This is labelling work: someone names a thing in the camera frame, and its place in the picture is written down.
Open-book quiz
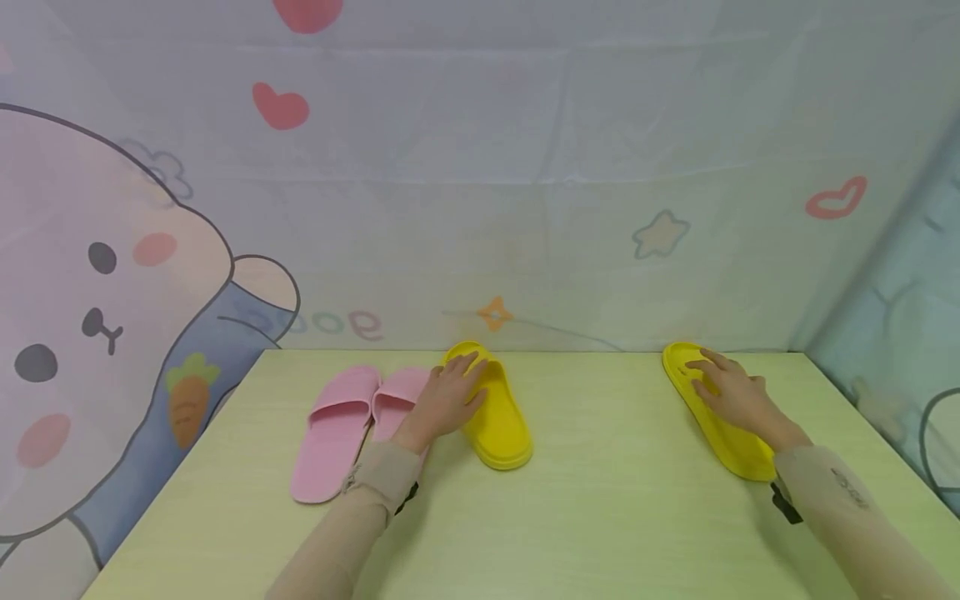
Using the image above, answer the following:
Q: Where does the person's left forearm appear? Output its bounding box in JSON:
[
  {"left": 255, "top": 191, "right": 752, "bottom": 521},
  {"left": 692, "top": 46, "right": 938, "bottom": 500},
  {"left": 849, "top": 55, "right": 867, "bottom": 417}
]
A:
[{"left": 264, "top": 440, "right": 423, "bottom": 600}]

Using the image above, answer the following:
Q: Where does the yellow slipper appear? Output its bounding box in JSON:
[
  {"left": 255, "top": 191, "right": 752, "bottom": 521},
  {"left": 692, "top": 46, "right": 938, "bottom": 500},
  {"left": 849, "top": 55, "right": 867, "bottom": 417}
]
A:
[
  {"left": 662, "top": 341, "right": 778, "bottom": 483},
  {"left": 442, "top": 340, "right": 534, "bottom": 472}
]

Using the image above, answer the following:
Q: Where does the pink slipper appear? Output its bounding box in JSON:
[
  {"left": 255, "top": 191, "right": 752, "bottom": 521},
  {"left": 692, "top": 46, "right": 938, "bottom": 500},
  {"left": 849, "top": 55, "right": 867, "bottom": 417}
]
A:
[
  {"left": 357, "top": 367, "right": 434, "bottom": 488},
  {"left": 291, "top": 365, "right": 383, "bottom": 505}
]

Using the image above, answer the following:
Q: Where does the person's left hand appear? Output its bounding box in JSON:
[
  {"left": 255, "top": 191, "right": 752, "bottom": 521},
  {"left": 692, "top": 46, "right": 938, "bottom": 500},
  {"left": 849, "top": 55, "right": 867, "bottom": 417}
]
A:
[{"left": 392, "top": 351, "right": 489, "bottom": 455}]

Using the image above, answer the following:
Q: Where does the person's right forearm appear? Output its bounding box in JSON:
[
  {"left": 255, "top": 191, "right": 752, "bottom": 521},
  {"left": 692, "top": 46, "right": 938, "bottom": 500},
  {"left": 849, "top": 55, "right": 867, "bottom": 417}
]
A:
[{"left": 772, "top": 421, "right": 960, "bottom": 600}]

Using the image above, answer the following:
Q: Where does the person's right hand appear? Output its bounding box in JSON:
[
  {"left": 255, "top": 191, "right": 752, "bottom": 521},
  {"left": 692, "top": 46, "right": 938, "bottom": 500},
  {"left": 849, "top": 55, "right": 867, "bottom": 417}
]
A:
[{"left": 685, "top": 347, "right": 790, "bottom": 443}]

